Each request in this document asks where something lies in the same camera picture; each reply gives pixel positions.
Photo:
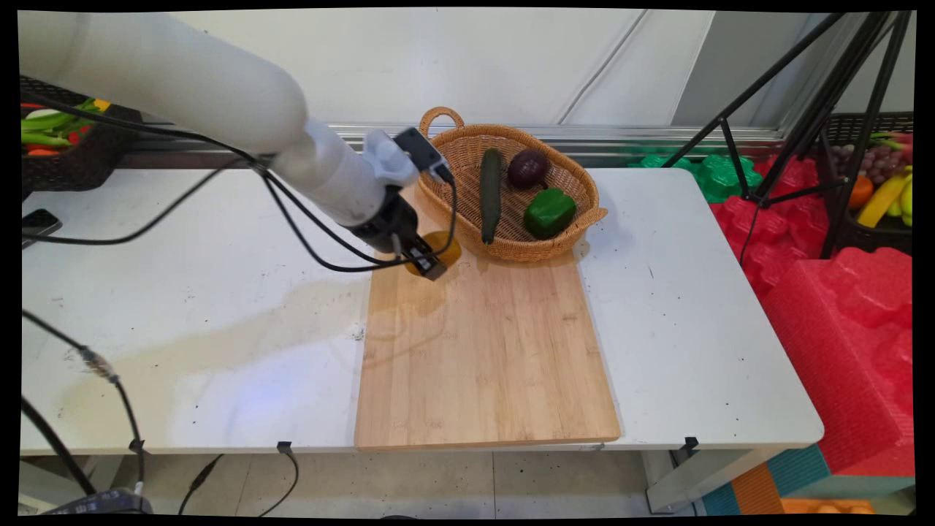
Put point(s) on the black fruit basket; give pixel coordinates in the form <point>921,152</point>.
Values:
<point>847,234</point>

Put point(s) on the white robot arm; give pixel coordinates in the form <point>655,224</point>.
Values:
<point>182,80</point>

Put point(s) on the small red foam mat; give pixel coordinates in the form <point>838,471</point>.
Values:
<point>774,226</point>

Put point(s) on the orange foam mat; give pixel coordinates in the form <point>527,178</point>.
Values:
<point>756,491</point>

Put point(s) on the dark power strip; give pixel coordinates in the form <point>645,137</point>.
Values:
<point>102,502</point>

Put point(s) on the dark green cucumber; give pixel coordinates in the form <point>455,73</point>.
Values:
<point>491,193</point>

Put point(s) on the light wooden cutting board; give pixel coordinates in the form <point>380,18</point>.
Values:
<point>482,351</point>

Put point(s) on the teal foam mat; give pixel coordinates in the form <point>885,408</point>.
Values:
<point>803,471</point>

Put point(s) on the orange round toy fruit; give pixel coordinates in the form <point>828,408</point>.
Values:
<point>450,248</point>

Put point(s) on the green toy vegetables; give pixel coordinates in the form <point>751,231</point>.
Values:
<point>47,124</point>

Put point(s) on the yellow banana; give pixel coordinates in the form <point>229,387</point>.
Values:
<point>880,201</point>

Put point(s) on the black vegetable basket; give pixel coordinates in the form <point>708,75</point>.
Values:
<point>80,168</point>

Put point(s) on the black smartphone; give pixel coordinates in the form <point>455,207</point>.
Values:
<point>40,221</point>

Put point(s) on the green foam mat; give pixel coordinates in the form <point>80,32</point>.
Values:
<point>719,179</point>

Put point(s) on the white table leg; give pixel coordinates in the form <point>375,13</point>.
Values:
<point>694,478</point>

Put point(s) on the large red foam mat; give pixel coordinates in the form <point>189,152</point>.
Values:
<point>833,351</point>

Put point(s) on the dark purple round onion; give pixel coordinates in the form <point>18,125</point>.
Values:
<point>527,169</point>

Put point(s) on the green bell pepper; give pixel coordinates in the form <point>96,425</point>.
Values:
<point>549,213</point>

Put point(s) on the black tripod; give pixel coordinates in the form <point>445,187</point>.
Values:
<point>865,109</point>

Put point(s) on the purple grapes bunch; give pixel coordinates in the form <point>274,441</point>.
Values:
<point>876,162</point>

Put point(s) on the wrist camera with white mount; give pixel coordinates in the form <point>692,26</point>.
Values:
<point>409,153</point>

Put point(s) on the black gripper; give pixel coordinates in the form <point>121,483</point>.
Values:
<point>383,219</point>

